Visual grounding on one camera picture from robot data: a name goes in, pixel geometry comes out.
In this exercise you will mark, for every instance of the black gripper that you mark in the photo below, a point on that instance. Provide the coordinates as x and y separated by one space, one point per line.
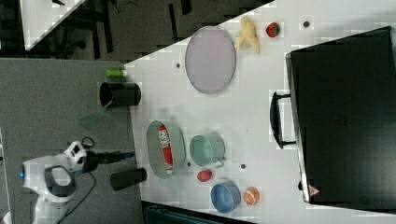
94 159

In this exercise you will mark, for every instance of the red plush ketchup bottle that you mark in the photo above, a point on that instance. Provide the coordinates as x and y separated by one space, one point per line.
166 147

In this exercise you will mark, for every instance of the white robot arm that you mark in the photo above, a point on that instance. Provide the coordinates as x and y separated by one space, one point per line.
52 178

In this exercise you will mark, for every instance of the green oval strainer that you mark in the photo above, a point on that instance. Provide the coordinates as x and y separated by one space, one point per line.
155 152

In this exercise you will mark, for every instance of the small dark cup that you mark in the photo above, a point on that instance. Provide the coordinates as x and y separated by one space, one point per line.
126 179

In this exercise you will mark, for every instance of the green slotted spatula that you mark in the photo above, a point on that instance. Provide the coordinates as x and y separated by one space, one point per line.
94 116

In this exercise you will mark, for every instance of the large black utensil holder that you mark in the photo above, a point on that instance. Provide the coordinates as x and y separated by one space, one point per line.
119 94

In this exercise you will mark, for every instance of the green mug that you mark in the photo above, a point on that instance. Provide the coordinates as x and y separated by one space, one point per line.
207 149

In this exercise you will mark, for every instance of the blue cup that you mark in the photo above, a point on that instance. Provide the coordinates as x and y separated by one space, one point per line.
225 196

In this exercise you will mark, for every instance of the lavender round plate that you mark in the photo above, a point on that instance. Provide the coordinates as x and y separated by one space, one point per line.
210 60

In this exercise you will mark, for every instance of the toy orange slice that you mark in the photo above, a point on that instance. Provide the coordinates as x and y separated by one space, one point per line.
251 196

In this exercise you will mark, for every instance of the toy peeled banana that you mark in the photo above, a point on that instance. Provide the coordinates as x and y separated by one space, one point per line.
247 34

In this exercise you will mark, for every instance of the small red toy strawberry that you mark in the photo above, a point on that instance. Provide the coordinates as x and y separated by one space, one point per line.
273 29

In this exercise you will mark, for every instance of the silver black toaster oven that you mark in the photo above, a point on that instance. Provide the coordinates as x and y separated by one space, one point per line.
343 105

